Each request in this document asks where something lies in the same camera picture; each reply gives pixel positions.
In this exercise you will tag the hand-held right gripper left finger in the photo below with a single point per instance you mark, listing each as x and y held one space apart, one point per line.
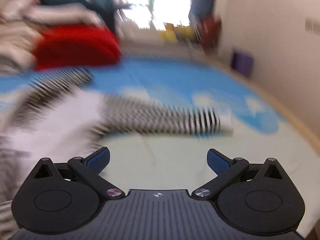
99 160

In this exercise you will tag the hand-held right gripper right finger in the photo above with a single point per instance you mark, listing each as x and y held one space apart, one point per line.
217 161

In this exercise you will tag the black white striped hooded top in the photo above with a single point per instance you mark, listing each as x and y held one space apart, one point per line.
150 116

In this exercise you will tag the purple box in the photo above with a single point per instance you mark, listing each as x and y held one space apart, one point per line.
242 62

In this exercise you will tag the red folded blanket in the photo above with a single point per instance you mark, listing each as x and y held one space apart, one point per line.
77 47

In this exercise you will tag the dark red plush cushion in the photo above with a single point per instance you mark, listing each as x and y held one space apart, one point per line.
211 33

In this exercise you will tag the yellow plush toy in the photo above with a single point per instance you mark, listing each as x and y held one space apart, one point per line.
175 31

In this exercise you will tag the cream folded blanket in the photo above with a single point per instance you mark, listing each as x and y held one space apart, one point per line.
15 42

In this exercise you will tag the white blanket navy star trim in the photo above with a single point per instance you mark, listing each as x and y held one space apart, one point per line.
62 12

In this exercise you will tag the blue curtain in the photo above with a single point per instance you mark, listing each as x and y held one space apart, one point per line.
202 5
102 2

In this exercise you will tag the teal plush pillow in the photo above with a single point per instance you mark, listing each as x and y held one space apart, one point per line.
70 0

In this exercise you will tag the window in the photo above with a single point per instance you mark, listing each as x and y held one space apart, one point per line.
155 2

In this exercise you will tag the wooden bed frame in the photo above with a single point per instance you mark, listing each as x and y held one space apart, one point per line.
275 100

